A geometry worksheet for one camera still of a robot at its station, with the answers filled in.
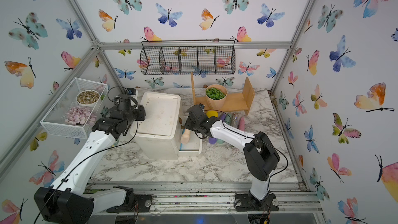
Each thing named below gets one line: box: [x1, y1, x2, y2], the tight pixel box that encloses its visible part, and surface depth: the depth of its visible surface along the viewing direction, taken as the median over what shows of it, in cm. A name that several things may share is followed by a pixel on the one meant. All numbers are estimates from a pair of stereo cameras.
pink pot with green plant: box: [205, 84, 229, 110], surface depth 95 cm
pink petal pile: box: [64, 105, 98, 126], surface depth 65 cm
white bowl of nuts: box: [76, 89, 101, 107], surface depth 73 cm
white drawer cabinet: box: [130, 91, 182, 161], surface depth 79 cm
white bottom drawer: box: [178, 115, 203, 157], surface depth 86 cm
